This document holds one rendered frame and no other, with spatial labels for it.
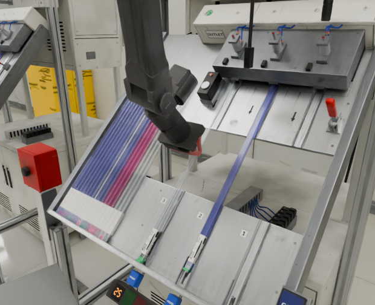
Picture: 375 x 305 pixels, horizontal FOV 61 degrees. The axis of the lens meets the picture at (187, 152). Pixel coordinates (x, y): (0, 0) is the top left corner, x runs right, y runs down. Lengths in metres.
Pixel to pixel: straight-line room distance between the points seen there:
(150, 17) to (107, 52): 1.50
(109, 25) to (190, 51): 1.01
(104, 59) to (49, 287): 1.37
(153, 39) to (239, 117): 0.37
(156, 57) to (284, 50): 0.39
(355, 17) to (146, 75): 0.51
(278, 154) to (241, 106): 1.86
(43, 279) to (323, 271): 0.74
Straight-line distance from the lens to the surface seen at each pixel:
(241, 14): 0.97
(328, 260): 1.00
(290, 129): 0.77
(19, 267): 2.07
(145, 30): 0.51
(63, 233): 1.09
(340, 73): 0.77
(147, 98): 0.58
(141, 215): 0.81
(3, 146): 2.10
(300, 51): 0.83
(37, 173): 1.33
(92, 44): 1.94
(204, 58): 1.02
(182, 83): 0.66
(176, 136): 0.69
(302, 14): 0.90
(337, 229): 1.15
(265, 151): 2.72
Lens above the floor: 1.21
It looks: 21 degrees down
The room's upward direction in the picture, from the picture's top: straight up
